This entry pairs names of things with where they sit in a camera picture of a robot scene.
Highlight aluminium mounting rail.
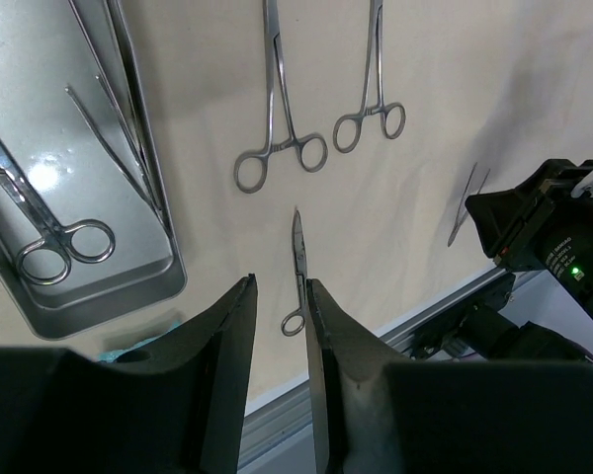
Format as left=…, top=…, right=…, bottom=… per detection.
left=238, top=270, right=515, bottom=473

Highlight black surgical scissors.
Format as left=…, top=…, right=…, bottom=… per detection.
left=0, top=139, right=116, bottom=286

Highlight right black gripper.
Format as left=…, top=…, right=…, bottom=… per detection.
left=466, top=160, right=593, bottom=306

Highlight beige cloth wrap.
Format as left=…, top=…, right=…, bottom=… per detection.
left=98, top=0, right=593, bottom=396

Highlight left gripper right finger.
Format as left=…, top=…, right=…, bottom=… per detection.
left=305, top=278, right=410, bottom=473

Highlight steel hemostat forceps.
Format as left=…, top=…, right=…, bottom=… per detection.
left=332, top=0, right=406, bottom=154
left=232, top=0, right=328, bottom=194

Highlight metal instrument tray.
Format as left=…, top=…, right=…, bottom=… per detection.
left=0, top=1, right=186, bottom=340

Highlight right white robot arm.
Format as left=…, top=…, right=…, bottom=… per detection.
left=410, top=159, right=593, bottom=362

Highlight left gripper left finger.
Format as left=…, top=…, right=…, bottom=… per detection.
left=113, top=275, right=258, bottom=473

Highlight steel tweezers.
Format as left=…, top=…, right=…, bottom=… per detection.
left=63, top=0, right=174, bottom=238
left=447, top=162, right=491, bottom=248

